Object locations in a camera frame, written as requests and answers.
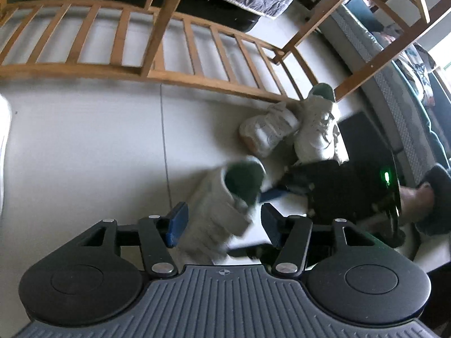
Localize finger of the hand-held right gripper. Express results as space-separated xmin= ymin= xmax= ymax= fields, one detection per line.
xmin=260 ymin=167 xmax=311 ymax=204

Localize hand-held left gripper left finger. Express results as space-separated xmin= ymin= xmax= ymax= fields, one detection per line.
xmin=76 ymin=202 xmax=190 ymax=278

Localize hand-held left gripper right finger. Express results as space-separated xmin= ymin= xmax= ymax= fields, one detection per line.
xmin=261 ymin=202 xmax=376 ymax=278

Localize white sneaker mint lining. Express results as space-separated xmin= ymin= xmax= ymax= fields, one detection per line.
xmin=178 ymin=157 xmax=268 ymax=264
xmin=292 ymin=83 xmax=350 ymax=166

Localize white mesh sneaker pink sole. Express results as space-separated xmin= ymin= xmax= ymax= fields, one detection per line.
xmin=239 ymin=100 xmax=301 ymax=158

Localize white velcro sneaker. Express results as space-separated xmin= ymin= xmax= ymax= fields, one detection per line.
xmin=0 ymin=93 xmax=13 ymax=215

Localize wooden shoe rack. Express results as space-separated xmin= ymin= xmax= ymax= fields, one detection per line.
xmin=0 ymin=0 xmax=432 ymax=104

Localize person's foot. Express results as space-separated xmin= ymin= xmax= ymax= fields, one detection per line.
xmin=398 ymin=182 xmax=437 ymax=226

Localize person's dark slipper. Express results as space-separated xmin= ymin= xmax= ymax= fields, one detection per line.
xmin=414 ymin=164 xmax=451 ymax=237

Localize grey patterned mattress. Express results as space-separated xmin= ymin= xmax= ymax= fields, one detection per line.
xmin=328 ymin=3 xmax=451 ymax=191

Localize dark teal bed sheet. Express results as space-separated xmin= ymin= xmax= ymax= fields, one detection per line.
xmin=345 ymin=0 xmax=451 ymax=171

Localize black bed base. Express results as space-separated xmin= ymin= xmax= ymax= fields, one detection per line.
xmin=21 ymin=0 xmax=263 ymax=32

